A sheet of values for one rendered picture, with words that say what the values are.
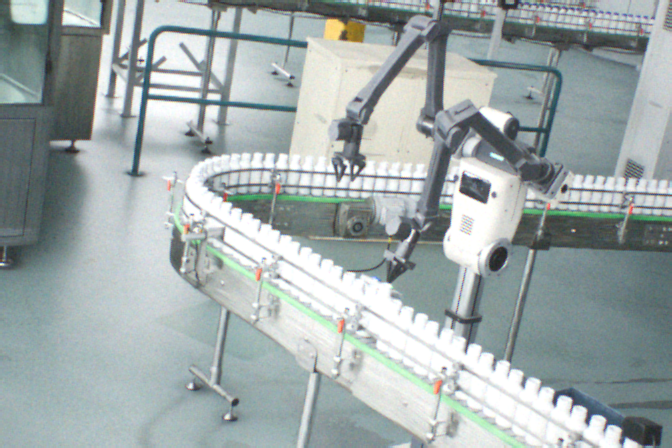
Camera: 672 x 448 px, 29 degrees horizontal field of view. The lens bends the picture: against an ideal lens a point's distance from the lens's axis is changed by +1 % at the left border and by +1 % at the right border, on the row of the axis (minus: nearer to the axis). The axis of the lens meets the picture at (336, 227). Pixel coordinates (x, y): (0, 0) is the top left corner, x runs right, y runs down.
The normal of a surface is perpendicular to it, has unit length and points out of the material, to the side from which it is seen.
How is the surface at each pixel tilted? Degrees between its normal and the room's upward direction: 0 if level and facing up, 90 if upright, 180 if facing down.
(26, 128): 90
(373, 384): 90
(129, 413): 0
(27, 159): 90
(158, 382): 0
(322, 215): 90
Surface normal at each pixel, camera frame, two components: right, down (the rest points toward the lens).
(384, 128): 0.36, 0.34
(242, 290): -0.76, 0.06
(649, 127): -0.92, -0.04
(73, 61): 0.62, 0.34
